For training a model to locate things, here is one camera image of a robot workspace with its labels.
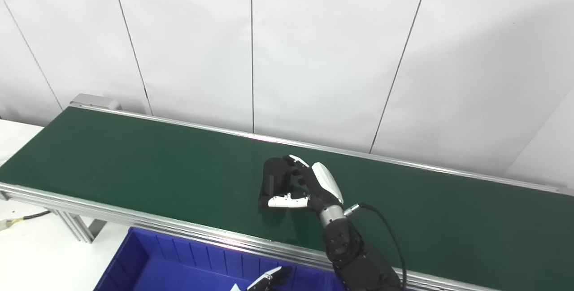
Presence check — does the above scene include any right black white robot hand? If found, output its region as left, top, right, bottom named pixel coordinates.
left=267, top=154, right=345, bottom=214

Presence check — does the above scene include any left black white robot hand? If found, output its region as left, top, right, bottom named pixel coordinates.
left=246, top=266, right=295, bottom=291

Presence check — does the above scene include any black cylinder part square base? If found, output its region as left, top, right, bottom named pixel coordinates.
left=258, top=157, right=310, bottom=213

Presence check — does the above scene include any blue plastic bin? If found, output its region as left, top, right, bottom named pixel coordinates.
left=93, top=226, right=342, bottom=291

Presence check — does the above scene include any green conveyor belt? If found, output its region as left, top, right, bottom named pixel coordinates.
left=0, top=94, right=574, bottom=291
left=0, top=106, right=574, bottom=291

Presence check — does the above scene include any aluminium conveyor leg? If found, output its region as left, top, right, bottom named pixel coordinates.
left=48, top=208, right=108, bottom=243

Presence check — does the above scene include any grey conveyor end housing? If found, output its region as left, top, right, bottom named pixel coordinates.
left=70, top=94, right=122, bottom=111

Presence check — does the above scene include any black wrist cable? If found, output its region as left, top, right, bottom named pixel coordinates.
left=344, top=202, right=408, bottom=291

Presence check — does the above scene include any black cable yellow connector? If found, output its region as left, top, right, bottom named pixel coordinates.
left=0, top=210, right=52, bottom=231

